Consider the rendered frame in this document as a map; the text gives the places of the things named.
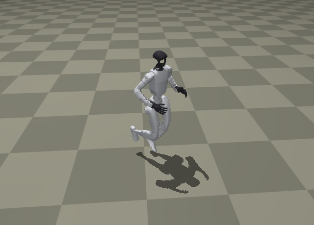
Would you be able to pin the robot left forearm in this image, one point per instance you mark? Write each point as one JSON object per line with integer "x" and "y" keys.
{"x": 173, "y": 84}

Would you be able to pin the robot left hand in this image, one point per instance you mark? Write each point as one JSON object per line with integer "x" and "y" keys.
{"x": 182, "y": 90}

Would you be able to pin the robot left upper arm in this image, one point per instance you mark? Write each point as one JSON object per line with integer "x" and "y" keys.
{"x": 170, "y": 73}

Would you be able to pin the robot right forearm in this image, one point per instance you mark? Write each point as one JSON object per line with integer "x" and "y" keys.
{"x": 142, "y": 98}

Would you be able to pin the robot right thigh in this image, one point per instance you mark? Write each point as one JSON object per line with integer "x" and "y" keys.
{"x": 154, "y": 120}

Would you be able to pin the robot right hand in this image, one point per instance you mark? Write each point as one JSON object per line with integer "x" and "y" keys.
{"x": 158, "y": 108}

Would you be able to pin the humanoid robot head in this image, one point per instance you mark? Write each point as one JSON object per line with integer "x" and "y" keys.
{"x": 159, "y": 55}

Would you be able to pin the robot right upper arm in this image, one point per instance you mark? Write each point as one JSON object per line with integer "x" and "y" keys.
{"x": 148, "y": 77}

